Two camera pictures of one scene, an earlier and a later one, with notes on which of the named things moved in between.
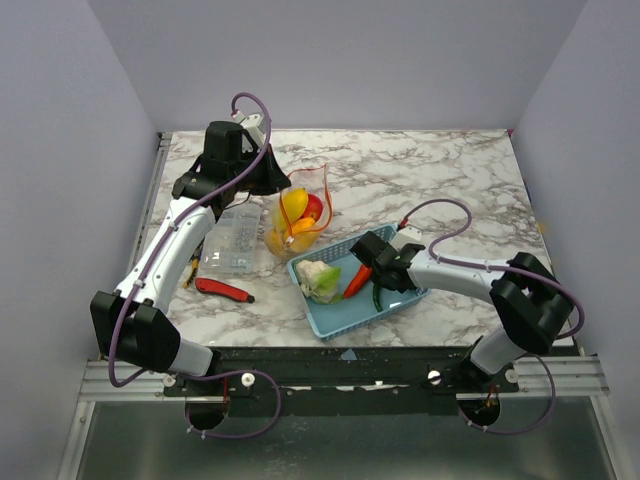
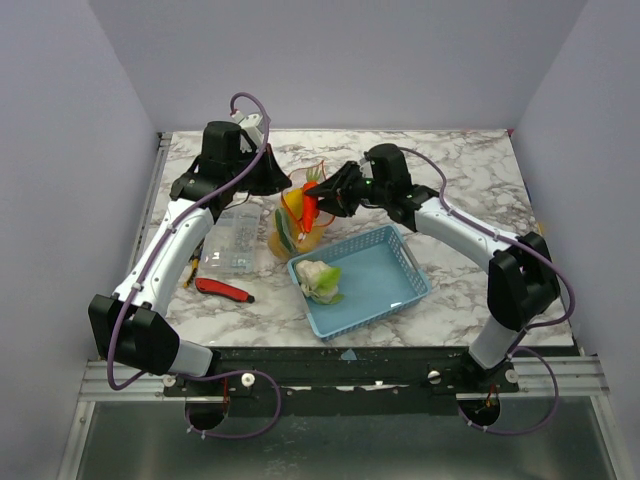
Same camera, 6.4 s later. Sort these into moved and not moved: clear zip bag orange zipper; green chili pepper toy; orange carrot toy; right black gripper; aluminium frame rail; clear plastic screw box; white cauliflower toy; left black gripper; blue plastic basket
Moved: green chili pepper toy; orange carrot toy; right black gripper
Not moved: white cauliflower toy; clear plastic screw box; left black gripper; clear zip bag orange zipper; aluminium frame rail; blue plastic basket
